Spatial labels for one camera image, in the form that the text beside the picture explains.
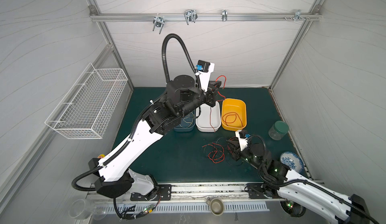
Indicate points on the yellow plastic bin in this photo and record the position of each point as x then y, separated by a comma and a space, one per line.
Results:
234, 114

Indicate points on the green table mat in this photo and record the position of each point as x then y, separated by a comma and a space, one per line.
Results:
183, 157

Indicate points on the white wire basket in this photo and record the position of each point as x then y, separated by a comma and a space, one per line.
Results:
86, 109

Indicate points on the blue plastic bin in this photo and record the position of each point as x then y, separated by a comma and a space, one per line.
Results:
187, 123

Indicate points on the white plastic bin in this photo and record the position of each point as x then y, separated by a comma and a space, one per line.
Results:
209, 118

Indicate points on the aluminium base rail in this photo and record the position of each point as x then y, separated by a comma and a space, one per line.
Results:
186, 192

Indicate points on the clear plastic cup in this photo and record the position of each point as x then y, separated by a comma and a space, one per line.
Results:
83, 209

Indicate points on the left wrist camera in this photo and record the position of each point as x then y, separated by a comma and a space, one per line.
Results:
205, 69

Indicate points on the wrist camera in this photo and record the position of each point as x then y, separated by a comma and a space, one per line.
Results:
242, 136
205, 69

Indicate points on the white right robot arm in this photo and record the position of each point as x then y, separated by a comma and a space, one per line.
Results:
280, 181

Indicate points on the grey round cup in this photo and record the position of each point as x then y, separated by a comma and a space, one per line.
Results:
216, 206

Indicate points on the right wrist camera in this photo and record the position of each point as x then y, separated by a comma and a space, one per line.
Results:
242, 136

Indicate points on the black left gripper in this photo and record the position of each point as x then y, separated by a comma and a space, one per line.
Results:
211, 86

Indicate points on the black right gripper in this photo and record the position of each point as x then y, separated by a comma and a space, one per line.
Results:
236, 150

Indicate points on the blue patterned bowl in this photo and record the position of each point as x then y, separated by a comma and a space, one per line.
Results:
293, 161

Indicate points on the green lid glass jar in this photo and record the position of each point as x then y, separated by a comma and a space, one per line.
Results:
278, 130

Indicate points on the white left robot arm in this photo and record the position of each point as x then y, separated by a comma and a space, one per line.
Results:
111, 176

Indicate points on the aluminium top rail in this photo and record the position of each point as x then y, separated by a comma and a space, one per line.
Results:
223, 16

